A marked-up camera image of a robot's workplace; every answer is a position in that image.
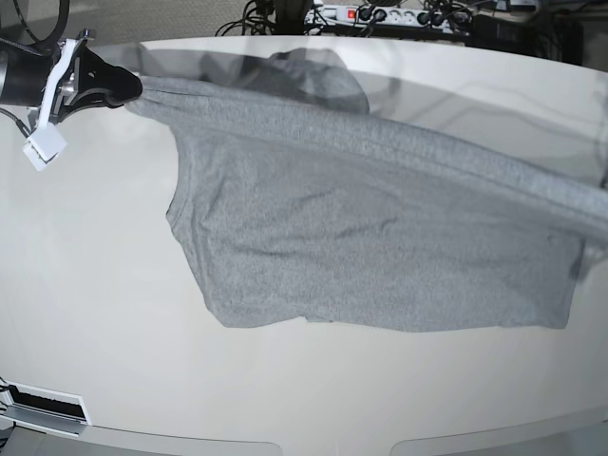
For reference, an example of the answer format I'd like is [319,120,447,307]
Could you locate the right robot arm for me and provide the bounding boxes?
[1,1,143,124]

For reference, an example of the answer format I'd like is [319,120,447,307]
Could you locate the black power adapter brick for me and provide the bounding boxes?
[469,15,537,55]

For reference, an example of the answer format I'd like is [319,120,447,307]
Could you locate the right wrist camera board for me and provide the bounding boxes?
[23,124,67,171]

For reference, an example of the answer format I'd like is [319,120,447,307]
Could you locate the white power strip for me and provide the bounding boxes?
[304,1,474,34]

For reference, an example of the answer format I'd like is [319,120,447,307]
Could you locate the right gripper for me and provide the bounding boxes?
[45,45,143,114]

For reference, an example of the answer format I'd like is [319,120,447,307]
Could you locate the grey t-shirt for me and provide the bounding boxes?
[129,54,607,332]

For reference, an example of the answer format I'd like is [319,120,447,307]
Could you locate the table cable grommet slot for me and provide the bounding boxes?
[1,379,92,438]

